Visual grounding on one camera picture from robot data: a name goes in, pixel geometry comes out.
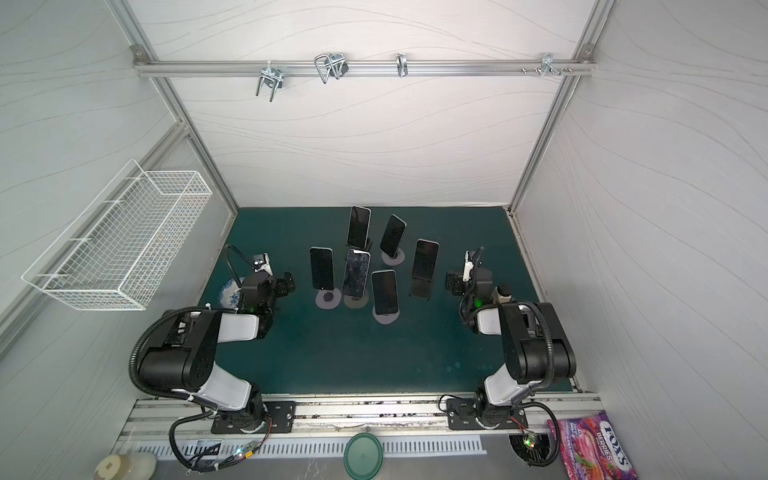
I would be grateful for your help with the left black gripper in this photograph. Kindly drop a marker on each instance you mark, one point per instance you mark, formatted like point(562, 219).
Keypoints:
point(282, 285)

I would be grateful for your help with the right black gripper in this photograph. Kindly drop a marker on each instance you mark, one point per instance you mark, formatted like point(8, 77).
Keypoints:
point(456, 282)

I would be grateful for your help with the green-edged phone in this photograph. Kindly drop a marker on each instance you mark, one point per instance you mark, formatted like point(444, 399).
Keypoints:
point(322, 268)
point(385, 292)

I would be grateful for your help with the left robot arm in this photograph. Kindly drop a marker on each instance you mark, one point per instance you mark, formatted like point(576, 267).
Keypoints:
point(176, 356)

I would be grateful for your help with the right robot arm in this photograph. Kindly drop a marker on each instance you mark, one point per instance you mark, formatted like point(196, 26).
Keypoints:
point(536, 352)

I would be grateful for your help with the black stand right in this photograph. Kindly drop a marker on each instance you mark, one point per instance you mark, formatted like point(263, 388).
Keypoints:
point(420, 289)

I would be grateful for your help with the black stand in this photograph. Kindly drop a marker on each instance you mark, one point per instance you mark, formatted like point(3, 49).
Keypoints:
point(367, 247)
point(420, 289)

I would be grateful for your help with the grey round stand left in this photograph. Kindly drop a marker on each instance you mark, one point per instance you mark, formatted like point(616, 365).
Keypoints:
point(328, 299)

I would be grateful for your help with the grey round stand back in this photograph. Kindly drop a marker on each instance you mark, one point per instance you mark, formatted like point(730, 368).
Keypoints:
point(395, 260)

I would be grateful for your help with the grey round stand centre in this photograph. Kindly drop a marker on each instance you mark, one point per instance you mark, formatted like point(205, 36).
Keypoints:
point(356, 302)

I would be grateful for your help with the centre cracked phone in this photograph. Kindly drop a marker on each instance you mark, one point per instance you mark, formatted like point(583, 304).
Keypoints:
point(356, 271)

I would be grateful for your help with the back middle black phone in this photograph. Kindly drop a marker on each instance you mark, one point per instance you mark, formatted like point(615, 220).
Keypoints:
point(392, 236)

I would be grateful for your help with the black phone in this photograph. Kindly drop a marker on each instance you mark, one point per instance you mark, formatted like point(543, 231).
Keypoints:
point(358, 227)
point(392, 236)

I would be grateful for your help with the back left black phone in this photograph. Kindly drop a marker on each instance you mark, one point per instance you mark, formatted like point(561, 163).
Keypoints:
point(358, 227)

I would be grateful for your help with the black stand back left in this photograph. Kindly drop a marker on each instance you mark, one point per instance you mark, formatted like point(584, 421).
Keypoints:
point(367, 247)

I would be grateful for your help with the small jar black lid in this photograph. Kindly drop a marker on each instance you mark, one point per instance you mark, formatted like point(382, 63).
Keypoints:
point(503, 293)

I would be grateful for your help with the blue white ceramic dish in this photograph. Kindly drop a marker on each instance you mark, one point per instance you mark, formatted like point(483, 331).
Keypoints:
point(229, 295)

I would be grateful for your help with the green table mat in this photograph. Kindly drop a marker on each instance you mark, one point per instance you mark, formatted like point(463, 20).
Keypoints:
point(344, 351)

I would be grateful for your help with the green round lid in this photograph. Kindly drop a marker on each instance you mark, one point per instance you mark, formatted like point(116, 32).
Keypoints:
point(363, 457)

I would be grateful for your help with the metal hook clamp left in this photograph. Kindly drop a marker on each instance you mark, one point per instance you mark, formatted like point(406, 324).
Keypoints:
point(271, 79)

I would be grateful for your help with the metal hook clamp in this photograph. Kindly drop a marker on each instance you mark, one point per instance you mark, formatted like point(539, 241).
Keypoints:
point(271, 79)
point(547, 67)
point(331, 65)

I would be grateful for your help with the pink candy bag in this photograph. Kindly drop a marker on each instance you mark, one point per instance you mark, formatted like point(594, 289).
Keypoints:
point(590, 449)

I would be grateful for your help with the aluminium crossbar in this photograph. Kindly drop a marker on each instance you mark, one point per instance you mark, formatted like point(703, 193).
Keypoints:
point(357, 68)

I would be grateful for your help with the metal hook clamp middle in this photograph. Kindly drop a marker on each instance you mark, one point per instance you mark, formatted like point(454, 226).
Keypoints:
point(331, 65)

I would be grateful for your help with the metal hook clamp right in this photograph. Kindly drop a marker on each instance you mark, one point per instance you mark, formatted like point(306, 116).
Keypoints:
point(547, 67)

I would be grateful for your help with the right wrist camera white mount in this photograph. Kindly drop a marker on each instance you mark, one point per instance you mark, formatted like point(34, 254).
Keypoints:
point(472, 263)

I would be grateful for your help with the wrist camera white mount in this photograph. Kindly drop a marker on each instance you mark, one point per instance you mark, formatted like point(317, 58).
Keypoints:
point(262, 264)
point(472, 263)

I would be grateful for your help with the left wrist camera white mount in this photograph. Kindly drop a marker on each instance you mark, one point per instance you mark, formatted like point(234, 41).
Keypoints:
point(262, 264)

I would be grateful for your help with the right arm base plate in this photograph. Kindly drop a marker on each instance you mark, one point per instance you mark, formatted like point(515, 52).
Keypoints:
point(464, 414)

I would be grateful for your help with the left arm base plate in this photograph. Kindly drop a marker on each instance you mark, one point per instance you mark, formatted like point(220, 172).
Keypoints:
point(282, 416)

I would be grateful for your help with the white wire basket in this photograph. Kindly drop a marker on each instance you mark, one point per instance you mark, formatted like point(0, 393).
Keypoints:
point(114, 255)

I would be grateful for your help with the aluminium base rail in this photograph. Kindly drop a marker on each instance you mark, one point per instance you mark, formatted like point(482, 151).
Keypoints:
point(407, 425)

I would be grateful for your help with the metal ring clamp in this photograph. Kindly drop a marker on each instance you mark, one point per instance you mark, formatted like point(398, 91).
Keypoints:
point(401, 65)

